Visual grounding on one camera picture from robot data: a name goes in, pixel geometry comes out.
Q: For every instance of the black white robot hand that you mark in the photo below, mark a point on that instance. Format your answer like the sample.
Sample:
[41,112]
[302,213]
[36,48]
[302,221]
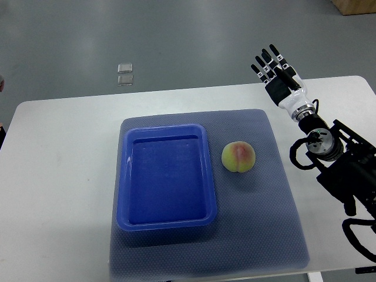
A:
[283,84]

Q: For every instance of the green red peach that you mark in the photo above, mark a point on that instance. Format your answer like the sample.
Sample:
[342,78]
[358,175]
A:
[238,157]

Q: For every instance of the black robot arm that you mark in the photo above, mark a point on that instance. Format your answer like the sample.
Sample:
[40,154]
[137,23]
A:
[346,161]

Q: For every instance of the upper floor socket plate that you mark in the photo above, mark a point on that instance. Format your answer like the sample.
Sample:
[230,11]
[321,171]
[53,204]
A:
[125,68]

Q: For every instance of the wooden box corner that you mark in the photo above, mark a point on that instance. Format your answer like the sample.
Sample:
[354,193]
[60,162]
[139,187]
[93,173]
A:
[355,7]

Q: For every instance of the blue plastic tray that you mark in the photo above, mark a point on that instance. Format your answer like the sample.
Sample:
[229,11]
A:
[165,180]

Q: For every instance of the white table leg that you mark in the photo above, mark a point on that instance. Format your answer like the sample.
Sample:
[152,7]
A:
[315,276]

